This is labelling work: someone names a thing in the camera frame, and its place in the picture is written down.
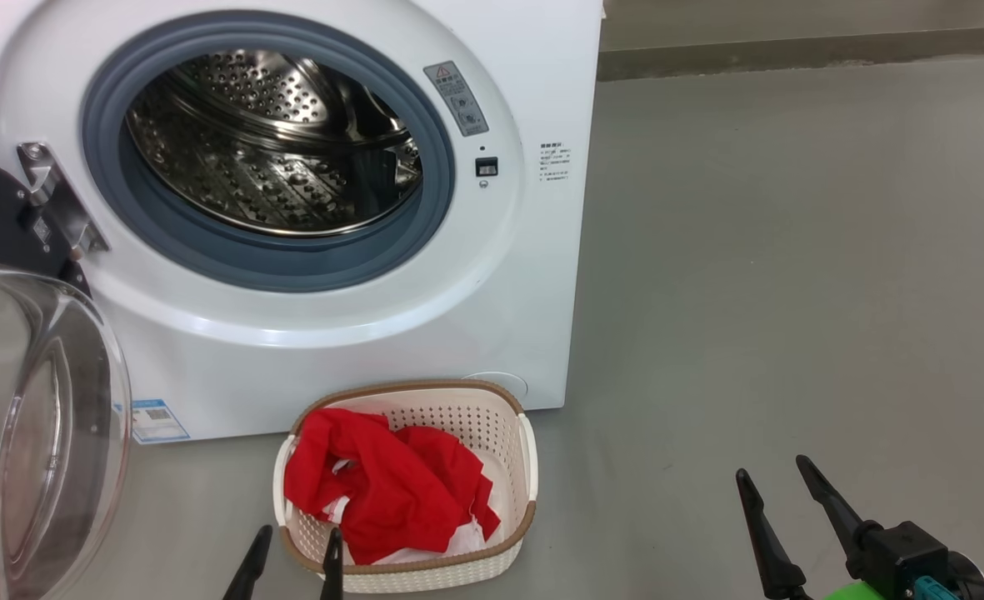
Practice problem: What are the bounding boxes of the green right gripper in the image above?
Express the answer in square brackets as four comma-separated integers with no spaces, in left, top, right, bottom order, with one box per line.
[735,455,886,600]

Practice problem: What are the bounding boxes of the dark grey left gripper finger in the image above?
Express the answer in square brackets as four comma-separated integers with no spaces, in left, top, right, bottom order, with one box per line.
[319,527,345,600]
[223,525,274,600]

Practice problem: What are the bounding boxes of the red and white clothing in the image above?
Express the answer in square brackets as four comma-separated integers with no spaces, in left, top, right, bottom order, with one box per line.
[283,408,502,566]

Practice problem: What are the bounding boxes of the black round glass machine door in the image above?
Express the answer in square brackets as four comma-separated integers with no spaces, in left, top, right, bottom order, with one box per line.
[0,142,132,600]

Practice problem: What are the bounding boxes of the cream perforated laundry basket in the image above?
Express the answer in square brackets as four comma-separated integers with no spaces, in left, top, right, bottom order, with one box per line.
[272,380,538,594]

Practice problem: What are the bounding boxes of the white washing machine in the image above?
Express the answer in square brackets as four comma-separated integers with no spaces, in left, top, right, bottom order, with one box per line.
[0,0,605,445]

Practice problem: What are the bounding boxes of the grey rubber door gasket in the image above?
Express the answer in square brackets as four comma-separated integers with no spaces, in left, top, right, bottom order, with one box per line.
[81,10,457,293]

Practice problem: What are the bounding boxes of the metal door hinge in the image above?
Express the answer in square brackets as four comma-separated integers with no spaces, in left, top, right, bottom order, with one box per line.
[17,142,111,261]

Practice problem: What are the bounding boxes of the blue energy label sticker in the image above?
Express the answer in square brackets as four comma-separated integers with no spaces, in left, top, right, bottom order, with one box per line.
[115,398,191,445]

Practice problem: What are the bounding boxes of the round white filter cap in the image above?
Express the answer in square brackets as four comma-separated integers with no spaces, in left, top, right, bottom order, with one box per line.
[462,371,530,401]

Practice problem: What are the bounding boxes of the small printed text sticker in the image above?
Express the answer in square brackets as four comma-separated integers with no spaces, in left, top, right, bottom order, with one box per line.
[539,142,574,184]

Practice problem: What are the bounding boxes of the grey warning sticker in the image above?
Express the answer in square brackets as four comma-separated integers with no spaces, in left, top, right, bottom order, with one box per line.
[423,61,490,138]

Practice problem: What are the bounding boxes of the grey wall baseboard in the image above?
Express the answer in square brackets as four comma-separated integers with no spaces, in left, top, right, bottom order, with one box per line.
[598,25,984,83]

